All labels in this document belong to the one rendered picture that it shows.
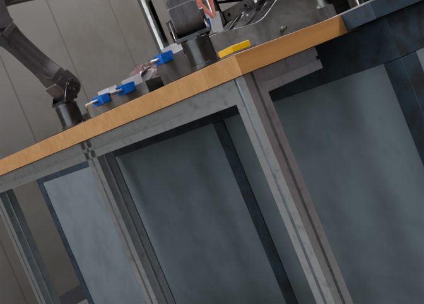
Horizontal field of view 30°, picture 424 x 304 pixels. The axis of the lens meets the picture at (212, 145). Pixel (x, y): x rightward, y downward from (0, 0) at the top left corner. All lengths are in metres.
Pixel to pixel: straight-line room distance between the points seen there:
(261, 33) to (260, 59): 0.78
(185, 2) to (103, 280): 1.58
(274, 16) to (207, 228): 0.65
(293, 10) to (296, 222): 0.98
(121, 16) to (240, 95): 3.35
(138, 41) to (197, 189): 2.55
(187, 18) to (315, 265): 0.62
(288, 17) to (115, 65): 2.45
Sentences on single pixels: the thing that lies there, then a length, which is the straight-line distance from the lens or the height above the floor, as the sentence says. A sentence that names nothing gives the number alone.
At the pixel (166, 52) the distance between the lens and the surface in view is 2.23.
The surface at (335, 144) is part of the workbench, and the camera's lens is 1.84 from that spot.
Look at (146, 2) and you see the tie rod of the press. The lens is 3.61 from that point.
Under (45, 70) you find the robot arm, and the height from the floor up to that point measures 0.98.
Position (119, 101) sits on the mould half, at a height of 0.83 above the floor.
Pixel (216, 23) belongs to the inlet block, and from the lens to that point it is 2.13.
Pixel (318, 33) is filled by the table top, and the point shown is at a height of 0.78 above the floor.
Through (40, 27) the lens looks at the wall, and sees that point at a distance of 4.47.
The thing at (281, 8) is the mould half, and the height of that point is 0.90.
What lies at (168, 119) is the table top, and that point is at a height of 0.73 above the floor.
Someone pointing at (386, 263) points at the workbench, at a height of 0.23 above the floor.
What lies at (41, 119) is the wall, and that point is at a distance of 4.31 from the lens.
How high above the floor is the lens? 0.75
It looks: 4 degrees down
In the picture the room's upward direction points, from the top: 22 degrees counter-clockwise
